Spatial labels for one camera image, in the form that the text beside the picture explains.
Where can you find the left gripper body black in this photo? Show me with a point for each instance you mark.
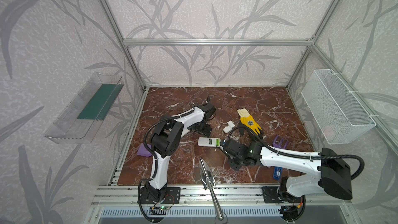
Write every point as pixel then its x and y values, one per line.
pixel 203 128

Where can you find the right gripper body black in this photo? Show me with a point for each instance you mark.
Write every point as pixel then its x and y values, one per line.
pixel 234 148

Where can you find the red white remote control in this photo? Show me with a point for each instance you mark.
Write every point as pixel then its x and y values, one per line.
pixel 209 142

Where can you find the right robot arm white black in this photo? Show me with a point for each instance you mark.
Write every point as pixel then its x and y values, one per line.
pixel 322 172

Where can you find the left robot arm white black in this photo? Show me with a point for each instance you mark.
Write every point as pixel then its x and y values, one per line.
pixel 162 140

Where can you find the white battery cover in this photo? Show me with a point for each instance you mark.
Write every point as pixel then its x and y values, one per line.
pixel 231 124
pixel 227 129

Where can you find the yellow work glove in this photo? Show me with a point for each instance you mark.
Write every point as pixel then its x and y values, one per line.
pixel 246 119

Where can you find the blue lighter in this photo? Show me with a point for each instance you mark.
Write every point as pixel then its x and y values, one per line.
pixel 277 173

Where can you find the purple object left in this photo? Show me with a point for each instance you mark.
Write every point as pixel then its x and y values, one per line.
pixel 143 152

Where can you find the metal camera pole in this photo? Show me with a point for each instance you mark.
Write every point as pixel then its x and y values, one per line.
pixel 208 183

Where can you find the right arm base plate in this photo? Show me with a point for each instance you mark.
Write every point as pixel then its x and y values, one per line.
pixel 272 195

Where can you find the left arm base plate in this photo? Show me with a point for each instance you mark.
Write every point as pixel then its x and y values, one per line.
pixel 168 195

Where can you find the white wire basket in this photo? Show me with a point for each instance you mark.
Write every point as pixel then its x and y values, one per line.
pixel 337 111

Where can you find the clear plastic wall shelf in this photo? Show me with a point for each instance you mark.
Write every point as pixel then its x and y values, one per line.
pixel 82 118

